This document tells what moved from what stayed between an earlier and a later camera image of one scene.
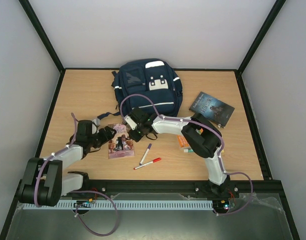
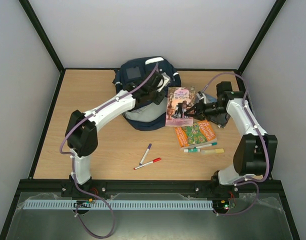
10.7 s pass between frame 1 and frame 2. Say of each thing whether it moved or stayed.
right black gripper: moved
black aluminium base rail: stayed
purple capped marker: stayed
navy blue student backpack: moved
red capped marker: stayed
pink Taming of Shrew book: moved
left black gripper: moved
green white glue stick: stayed
